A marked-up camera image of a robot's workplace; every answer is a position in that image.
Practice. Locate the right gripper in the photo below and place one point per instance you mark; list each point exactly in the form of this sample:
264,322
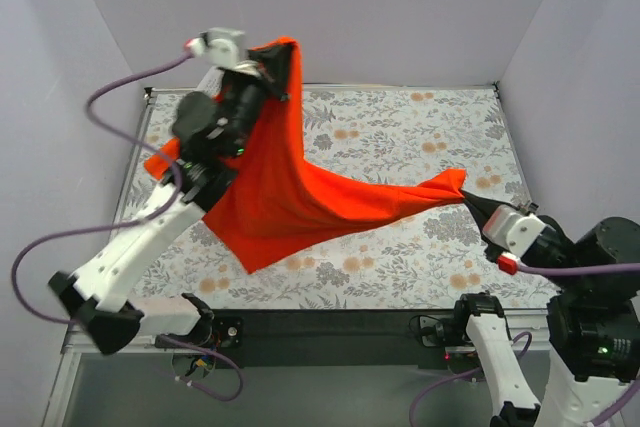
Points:
542,250

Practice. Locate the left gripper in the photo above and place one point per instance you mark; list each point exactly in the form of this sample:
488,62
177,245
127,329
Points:
267,80

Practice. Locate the orange t shirt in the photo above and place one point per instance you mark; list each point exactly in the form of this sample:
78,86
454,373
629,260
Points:
280,204

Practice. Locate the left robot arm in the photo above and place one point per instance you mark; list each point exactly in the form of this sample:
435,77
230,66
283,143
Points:
191,182

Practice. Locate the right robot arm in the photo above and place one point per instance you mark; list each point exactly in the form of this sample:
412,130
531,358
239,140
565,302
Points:
592,321

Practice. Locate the floral patterned table mat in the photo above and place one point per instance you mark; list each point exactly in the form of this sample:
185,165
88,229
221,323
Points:
426,261

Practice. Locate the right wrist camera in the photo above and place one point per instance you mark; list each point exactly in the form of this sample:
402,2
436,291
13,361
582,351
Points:
512,230

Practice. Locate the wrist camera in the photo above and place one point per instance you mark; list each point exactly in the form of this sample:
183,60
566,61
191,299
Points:
512,230
224,47

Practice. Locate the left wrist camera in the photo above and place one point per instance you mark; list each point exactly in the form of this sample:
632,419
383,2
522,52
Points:
224,47

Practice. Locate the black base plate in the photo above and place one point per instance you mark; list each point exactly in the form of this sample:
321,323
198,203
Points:
328,337

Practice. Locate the aluminium table frame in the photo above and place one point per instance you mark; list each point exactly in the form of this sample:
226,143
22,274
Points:
235,162

